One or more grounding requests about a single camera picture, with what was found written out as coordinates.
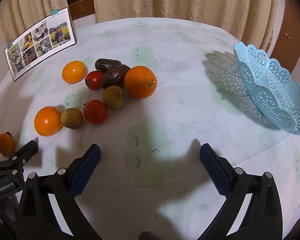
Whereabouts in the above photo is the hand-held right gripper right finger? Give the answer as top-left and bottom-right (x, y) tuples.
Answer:
(199, 143), (283, 240)

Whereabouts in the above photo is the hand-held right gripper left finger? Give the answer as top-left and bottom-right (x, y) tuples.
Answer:
(16, 144), (102, 240)

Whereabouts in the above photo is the small tangerine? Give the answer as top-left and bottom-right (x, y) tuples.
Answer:
(0, 133), (16, 157)

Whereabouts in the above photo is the round orange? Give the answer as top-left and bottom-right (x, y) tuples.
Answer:
(34, 106), (63, 137)

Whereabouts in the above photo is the red tomato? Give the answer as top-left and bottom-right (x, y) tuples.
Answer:
(85, 70), (103, 91)
(83, 100), (108, 124)

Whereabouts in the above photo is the light blue lattice basket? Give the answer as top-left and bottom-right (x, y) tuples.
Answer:
(233, 41), (300, 136)

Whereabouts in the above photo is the large orange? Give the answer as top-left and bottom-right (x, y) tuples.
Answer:
(124, 65), (157, 99)

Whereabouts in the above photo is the dark brown avocado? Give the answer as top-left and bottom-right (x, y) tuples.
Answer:
(95, 58), (122, 72)
(101, 64), (131, 89)

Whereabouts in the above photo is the brown longan fruit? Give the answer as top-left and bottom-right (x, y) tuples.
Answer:
(60, 108), (84, 130)
(102, 85), (125, 110)

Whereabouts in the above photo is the white printed tablecloth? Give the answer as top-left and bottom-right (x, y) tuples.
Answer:
(0, 17), (300, 240)

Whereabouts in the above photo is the yellow-orange citrus fruit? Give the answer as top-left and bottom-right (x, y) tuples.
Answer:
(62, 60), (87, 85)

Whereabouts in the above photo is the photo collage board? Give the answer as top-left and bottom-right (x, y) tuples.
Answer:
(4, 7), (77, 82)

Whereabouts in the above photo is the brown wooden door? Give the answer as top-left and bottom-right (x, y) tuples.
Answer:
(269, 0), (300, 73)

